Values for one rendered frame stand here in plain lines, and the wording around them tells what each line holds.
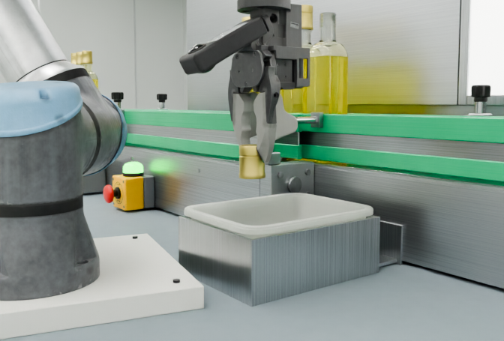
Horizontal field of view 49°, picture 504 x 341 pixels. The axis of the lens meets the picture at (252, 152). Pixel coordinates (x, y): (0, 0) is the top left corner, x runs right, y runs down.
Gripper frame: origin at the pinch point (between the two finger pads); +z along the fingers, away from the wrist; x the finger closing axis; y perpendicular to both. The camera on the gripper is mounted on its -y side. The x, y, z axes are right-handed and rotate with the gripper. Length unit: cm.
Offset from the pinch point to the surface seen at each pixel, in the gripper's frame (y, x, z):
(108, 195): 0, 52, 13
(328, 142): 22.3, 9.0, 0.1
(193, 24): 39, 85, -30
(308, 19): 25.4, 17.8, -21.8
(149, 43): 272, 613, -86
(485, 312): 13.4, -26.1, 17.1
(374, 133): 22.3, -1.3, -1.8
